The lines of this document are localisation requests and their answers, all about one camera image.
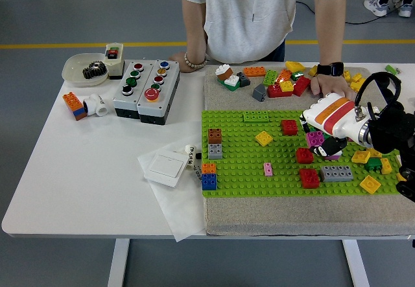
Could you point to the grey slope brick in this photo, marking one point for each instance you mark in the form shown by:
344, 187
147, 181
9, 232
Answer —
259, 92

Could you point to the grey square brick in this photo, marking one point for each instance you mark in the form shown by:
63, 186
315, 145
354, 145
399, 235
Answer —
215, 151

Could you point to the white plastic bowl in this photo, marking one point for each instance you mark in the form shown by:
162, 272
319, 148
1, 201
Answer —
73, 68

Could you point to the translucent paper sheet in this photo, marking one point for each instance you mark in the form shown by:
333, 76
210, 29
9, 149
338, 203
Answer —
181, 209

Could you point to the four-button control box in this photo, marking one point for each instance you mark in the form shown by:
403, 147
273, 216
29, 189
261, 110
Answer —
124, 100

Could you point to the black metal gear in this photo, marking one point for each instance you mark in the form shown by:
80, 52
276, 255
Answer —
94, 70

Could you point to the person's right forearm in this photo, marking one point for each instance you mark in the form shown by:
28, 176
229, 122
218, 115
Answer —
194, 28

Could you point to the red square brick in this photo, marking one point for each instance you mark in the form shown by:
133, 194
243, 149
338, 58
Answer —
303, 155
309, 178
289, 127

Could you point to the light green flat plate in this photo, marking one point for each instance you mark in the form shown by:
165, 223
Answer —
256, 116

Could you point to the small two-button switch box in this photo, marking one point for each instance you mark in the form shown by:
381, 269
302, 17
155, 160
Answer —
113, 65

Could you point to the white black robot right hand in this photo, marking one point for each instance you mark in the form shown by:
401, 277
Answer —
337, 115

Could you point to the brown square brick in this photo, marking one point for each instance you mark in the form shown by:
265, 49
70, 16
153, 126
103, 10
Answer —
214, 135

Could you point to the person's left forearm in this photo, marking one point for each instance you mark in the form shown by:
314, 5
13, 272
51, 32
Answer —
330, 31

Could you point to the person's right hand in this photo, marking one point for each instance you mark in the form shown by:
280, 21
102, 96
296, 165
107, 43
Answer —
183, 63

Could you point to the control box with emergency stop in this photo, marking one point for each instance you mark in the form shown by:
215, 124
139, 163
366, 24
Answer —
168, 79

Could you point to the dark grey brick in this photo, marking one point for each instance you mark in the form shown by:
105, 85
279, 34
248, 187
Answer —
244, 80

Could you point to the lime green brick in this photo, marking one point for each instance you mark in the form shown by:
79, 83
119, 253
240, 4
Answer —
269, 77

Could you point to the yellow flat square brick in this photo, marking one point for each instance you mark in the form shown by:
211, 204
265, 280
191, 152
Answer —
370, 184
264, 138

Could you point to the orange square brick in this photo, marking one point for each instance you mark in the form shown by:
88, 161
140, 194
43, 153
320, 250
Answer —
208, 168

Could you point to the green plastic tool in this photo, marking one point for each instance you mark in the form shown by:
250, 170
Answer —
392, 69

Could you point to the orange long brick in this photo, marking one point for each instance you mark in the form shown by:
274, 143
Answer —
253, 71

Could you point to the dark green flat brick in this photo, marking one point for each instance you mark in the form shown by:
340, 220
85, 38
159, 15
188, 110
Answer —
227, 87

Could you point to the grey-brown mat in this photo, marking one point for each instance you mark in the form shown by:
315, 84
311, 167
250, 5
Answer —
291, 217

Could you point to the white wall switch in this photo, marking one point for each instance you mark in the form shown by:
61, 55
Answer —
165, 167

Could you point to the white table leg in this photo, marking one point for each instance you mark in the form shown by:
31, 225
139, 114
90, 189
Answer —
356, 264
118, 264

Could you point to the grey long brick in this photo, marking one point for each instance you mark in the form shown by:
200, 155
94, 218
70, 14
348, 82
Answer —
336, 173

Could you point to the green studded baseplate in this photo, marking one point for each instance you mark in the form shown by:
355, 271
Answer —
243, 173

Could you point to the red long brick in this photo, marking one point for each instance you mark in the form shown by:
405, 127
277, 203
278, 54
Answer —
275, 92

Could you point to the blue square brick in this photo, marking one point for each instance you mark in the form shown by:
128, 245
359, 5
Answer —
209, 181

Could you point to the black wristwatch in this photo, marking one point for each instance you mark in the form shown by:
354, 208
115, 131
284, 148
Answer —
330, 69

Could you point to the yellow oblong brick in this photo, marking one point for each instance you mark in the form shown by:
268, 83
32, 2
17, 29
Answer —
294, 65

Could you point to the red oblong brick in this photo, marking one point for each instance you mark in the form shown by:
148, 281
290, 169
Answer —
301, 86

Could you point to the white pipe tee fitting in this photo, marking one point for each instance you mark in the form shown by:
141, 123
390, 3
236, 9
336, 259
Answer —
95, 104

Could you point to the white labelled tube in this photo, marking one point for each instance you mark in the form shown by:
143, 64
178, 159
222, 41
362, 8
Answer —
190, 149

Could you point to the magenta square brick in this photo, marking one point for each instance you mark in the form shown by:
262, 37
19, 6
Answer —
315, 138

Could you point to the pink small brick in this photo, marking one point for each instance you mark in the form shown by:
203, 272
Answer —
268, 169

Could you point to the orange blue brown brick stack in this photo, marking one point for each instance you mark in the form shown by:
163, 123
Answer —
74, 104

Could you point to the person's left hand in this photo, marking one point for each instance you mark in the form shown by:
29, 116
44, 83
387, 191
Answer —
329, 84

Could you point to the white on pink brick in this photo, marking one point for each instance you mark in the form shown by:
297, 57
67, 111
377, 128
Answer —
332, 157

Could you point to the brown and white brick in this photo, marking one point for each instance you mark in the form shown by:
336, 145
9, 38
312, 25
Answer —
223, 71

